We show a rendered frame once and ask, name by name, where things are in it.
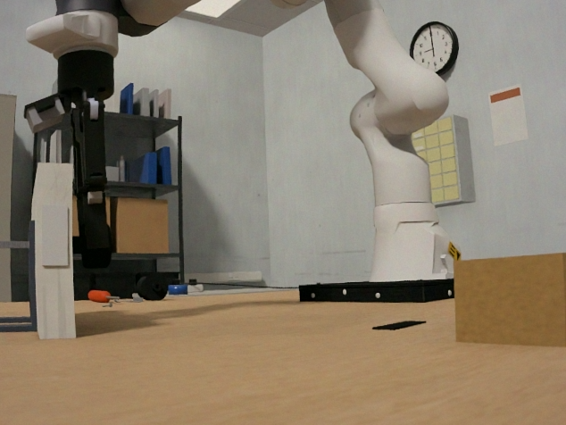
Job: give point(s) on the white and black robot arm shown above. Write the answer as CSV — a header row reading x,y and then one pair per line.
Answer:
x,y
409,244

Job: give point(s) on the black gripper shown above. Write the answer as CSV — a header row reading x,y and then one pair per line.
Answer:
x,y
88,75

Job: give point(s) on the brown cardboard box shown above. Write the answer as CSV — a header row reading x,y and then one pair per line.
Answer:
x,y
516,300

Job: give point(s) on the red-handled screwdriver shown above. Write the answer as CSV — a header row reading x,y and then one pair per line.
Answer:
x,y
101,296

